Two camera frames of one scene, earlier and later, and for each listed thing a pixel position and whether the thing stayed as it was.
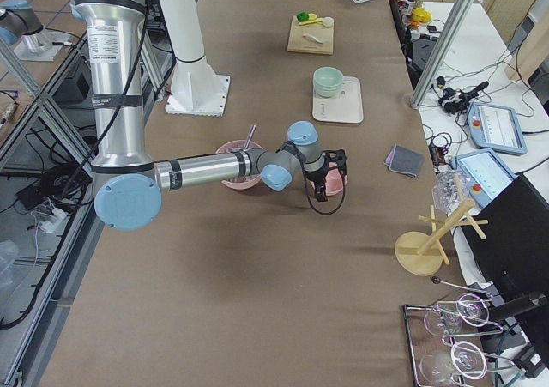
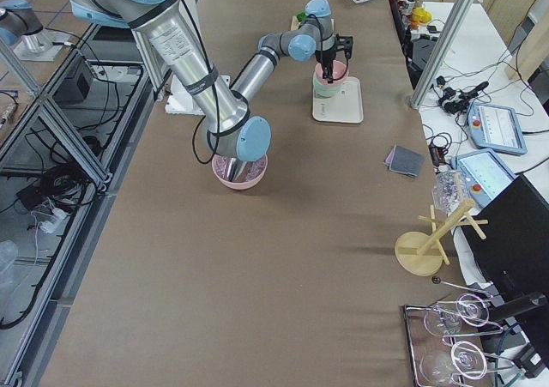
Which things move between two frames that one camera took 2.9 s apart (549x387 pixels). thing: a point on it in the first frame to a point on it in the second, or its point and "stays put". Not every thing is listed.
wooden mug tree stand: [422, 253] stays put
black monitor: [514, 256] stays put
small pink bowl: [334, 181] to [340, 70]
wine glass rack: [444, 342] stays put
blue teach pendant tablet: [496, 129] stays put
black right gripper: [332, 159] to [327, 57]
